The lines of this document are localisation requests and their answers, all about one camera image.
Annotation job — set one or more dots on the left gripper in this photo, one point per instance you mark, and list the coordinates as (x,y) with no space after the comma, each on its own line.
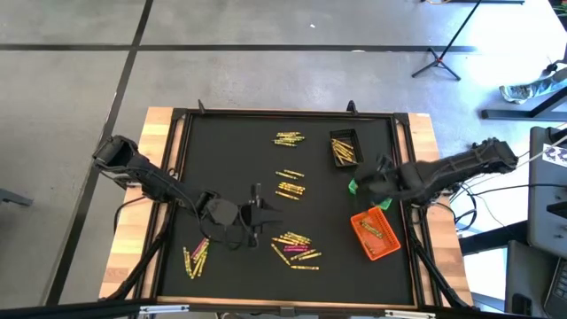
(254,215)

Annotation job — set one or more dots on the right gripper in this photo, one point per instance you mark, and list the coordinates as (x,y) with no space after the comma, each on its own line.
(390,181)

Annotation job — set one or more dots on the pink crayon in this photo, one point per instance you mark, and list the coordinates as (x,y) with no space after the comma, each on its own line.
(296,250)
(200,247)
(296,246)

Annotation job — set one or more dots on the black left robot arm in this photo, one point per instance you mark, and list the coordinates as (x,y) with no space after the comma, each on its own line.
(146,175)

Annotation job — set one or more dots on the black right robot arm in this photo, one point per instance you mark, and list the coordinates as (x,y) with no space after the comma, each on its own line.
(460,166)

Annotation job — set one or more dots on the green plastic mesh basket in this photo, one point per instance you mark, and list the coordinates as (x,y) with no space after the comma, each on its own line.
(352,187)

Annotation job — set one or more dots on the black plastic mesh basket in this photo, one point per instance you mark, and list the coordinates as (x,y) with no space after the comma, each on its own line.
(357,146)

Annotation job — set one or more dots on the orange plastic mesh basket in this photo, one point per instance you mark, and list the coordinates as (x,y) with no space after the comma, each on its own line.
(385,246)

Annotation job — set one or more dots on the black table mat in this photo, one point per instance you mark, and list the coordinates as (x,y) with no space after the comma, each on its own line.
(310,283)

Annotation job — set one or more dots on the black rig support strut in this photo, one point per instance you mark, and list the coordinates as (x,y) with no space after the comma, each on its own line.
(137,270)
(432,270)

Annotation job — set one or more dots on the black tripod stand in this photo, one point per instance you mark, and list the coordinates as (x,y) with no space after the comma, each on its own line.
(436,59)

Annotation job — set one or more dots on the person's shoe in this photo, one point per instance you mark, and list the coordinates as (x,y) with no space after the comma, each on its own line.
(516,94)

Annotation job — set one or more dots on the grey cabinet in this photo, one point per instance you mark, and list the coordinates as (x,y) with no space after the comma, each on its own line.
(545,212)

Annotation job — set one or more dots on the grey computer case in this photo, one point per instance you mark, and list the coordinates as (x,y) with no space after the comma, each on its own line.
(525,274)

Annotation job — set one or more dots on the printed marker sheet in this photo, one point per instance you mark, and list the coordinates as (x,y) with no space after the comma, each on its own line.
(556,155)

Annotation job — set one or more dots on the black keyboard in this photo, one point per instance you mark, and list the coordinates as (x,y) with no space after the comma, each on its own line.
(558,292)

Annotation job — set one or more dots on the grey furniture foot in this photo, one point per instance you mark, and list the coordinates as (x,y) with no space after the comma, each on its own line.
(15,198)

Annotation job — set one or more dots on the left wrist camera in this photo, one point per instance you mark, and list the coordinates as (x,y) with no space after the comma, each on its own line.
(221,212)

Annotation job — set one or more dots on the black frame clamp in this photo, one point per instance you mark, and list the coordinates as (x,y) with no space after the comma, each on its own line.
(201,107)
(351,107)

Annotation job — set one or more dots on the silver metal bracket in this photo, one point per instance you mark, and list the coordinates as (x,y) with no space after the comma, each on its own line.
(409,314)
(164,309)

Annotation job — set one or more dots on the black desk frame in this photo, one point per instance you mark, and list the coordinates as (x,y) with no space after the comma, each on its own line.
(509,114)

